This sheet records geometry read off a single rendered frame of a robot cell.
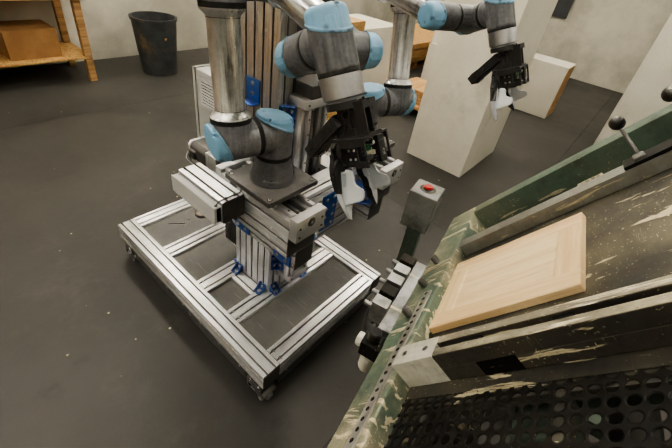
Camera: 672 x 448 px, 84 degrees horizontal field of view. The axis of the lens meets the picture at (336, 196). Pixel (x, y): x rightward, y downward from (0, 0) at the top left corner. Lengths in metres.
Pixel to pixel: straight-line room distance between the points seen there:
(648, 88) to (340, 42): 4.32
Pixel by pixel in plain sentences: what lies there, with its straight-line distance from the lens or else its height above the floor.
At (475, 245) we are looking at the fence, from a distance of 1.37.
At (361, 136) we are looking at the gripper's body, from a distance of 0.64.
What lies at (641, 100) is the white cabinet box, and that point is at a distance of 4.82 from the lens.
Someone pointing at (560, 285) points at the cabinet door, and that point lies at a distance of 0.94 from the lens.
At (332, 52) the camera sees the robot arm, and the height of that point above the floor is 1.58.
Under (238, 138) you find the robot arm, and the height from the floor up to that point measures 1.23.
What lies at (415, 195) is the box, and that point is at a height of 0.92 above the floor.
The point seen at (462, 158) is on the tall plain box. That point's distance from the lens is 3.70.
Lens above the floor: 1.74
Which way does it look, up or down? 35 degrees down
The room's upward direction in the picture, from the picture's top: 10 degrees clockwise
